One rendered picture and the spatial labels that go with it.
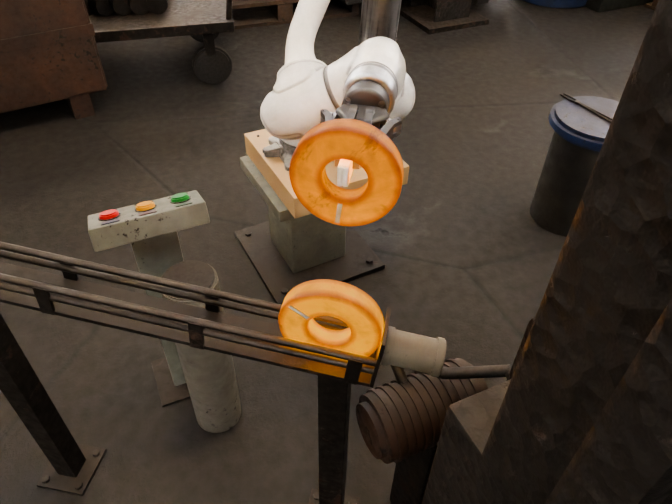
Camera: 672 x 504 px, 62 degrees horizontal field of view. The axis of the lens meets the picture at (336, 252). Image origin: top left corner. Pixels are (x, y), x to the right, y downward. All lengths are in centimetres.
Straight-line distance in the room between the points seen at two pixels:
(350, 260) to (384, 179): 120
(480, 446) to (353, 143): 40
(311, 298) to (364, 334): 10
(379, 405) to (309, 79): 59
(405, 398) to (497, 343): 85
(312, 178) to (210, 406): 83
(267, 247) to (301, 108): 101
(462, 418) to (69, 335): 150
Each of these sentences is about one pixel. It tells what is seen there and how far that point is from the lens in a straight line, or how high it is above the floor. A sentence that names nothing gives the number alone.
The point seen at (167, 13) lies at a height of 32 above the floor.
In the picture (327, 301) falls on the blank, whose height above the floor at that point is 77.
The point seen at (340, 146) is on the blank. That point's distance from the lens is 74.
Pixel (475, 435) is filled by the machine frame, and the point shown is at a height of 87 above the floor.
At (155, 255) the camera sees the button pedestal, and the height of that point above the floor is 49.
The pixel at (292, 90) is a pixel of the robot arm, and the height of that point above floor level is 87.
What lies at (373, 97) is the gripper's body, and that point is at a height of 94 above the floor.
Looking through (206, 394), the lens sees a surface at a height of 18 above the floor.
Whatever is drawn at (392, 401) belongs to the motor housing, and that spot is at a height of 53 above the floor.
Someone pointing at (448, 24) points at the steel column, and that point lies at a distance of 388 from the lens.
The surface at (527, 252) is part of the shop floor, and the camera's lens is 213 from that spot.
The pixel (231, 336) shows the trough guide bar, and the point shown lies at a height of 68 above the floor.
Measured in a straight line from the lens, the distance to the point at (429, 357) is 84.
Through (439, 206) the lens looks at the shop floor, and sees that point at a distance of 225.
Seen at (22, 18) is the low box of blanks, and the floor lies 49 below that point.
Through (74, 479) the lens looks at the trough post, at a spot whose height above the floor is 1.
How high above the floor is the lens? 135
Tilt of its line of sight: 43 degrees down
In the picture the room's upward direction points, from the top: 1 degrees clockwise
